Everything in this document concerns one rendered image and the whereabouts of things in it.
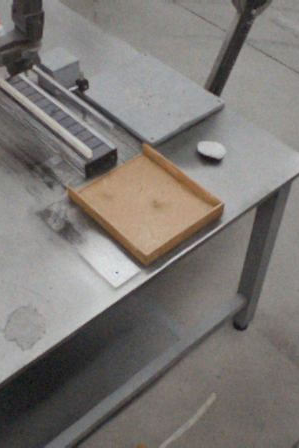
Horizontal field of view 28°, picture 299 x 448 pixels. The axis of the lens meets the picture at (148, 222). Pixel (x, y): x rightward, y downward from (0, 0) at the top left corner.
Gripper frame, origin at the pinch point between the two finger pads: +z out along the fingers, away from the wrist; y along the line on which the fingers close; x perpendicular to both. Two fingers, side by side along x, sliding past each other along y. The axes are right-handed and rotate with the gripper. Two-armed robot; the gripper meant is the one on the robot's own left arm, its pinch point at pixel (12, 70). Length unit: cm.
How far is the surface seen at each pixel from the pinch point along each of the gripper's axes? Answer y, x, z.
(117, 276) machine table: 19, 61, -37
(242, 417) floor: -15, 133, 11
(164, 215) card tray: -1, 56, -33
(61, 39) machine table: -31.1, -8.8, 20.9
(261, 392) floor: -27, 131, 12
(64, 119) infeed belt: -2.0, 20.6, -9.7
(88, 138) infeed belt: -2.0, 28.9, -16.6
